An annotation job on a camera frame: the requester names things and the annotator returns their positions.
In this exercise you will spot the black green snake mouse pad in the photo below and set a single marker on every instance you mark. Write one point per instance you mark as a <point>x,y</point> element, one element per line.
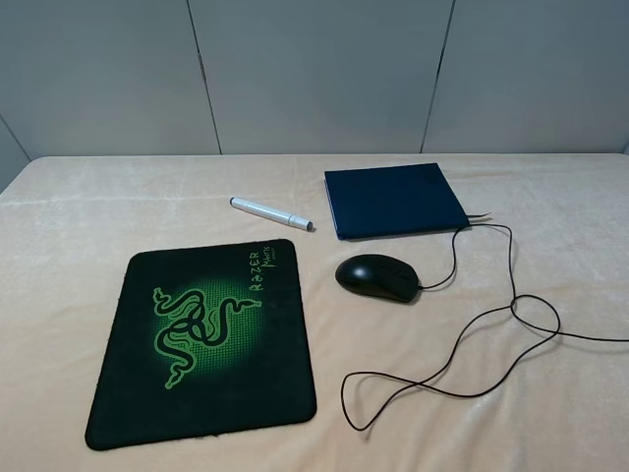
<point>205,341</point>

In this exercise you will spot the white marker pen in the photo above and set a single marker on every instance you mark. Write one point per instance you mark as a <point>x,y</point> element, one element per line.
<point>272,214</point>

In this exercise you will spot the beige table cloth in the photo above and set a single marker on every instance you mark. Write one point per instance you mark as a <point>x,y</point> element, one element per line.
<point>512,357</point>

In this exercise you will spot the dark blue notebook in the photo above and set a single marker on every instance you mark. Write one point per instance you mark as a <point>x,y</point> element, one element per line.
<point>392,201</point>

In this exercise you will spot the black computer mouse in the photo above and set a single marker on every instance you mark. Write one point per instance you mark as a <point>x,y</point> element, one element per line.
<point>379,276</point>

